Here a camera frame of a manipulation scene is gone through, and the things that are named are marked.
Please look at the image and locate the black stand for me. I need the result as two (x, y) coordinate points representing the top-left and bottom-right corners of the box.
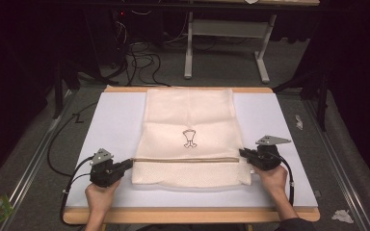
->
(272, 62), (331, 133)
(51, 59), (82, 120)

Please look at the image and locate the person's right hand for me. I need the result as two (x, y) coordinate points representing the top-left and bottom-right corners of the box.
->
(253, 165), (289, 200)

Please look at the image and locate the bundle of black floor cables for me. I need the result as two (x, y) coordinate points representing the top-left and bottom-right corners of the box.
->
(109, 9), (172, 89)

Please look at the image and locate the person's left hand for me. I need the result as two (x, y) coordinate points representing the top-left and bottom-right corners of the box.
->
(84, 178), (121, 214)

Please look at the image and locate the metal floor rail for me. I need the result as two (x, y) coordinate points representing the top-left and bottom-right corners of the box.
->
(0, 90), (75, 231)
(303, 99), (369, 231)

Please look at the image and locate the white metal desk frame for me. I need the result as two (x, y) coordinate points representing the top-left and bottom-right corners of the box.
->
(183, 11), (278, 85)

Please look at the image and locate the long black floor cable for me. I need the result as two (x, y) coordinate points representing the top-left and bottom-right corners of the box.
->
(46, 101), (99, 178)

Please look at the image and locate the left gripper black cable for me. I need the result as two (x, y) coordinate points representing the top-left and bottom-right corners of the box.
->
(59, 155), (94, 225)

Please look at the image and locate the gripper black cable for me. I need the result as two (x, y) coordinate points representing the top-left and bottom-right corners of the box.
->
(59, 155), (94, 225)
(268, 150), (296, 207)

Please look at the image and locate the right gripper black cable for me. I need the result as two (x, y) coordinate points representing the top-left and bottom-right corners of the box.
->
(268, 150), (296, 207)

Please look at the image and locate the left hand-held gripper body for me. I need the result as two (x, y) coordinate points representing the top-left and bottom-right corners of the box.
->
(89, 147), (123, 189)

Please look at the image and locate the large crumpled white tissue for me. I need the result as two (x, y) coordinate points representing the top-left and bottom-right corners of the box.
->
(330, 209), (355, 224)

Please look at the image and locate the cream mesh laundry bag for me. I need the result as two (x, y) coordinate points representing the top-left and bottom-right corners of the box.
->
(130, 88), (253, 189)

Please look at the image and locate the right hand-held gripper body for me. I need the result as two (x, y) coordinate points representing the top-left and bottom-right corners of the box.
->
(251, 135), (292, 171)

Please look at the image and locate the white table board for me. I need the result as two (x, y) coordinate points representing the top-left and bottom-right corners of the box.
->
(66, 91), (319, 209)

